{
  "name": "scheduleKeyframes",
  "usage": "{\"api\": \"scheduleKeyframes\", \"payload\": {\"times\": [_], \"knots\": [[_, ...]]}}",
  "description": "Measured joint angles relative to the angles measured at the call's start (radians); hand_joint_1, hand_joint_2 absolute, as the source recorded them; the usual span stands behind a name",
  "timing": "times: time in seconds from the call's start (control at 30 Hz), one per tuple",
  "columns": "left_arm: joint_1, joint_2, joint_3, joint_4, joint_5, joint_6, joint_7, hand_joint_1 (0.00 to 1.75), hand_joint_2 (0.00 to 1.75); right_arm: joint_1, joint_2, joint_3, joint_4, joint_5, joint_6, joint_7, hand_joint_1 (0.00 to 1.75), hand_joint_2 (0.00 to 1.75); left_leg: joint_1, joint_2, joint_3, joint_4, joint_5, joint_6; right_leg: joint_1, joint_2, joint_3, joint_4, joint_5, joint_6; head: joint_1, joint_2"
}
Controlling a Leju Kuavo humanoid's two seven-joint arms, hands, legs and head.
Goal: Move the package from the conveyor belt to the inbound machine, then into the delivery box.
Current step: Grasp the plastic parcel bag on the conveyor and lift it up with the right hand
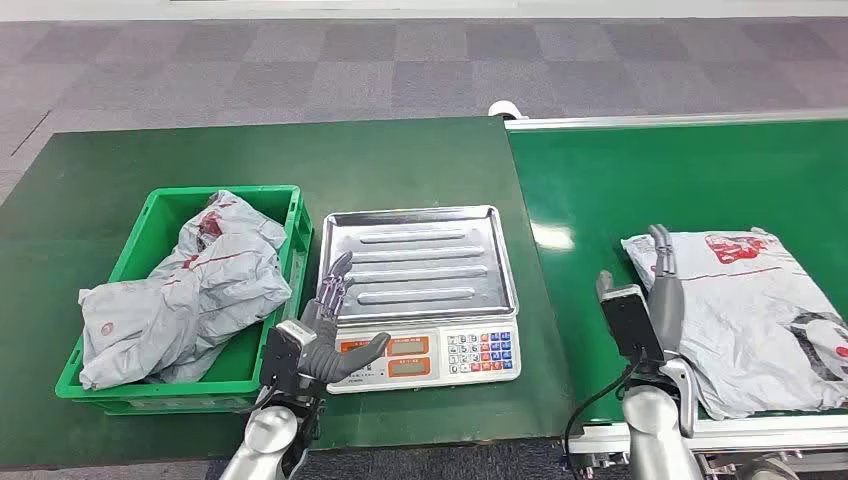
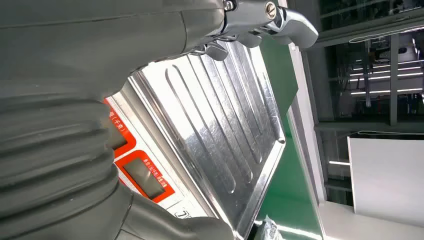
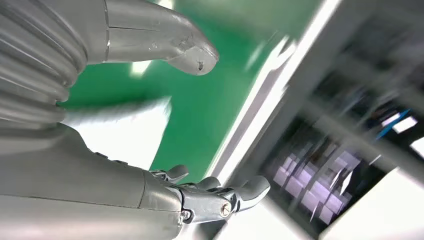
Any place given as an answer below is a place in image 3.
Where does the silver conveyor frame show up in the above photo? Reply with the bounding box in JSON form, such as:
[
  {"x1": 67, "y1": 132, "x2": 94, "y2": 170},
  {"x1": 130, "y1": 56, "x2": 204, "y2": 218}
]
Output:
[{"x1": 205, "y1": 0, "x2": 424, "y2": 240}]

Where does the green conveyor belt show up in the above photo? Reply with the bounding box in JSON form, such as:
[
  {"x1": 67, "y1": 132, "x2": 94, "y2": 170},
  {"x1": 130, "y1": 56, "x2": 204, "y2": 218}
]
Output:
[{"x1": 57, "y1": 0, "x2": 324, "y2": 185}]

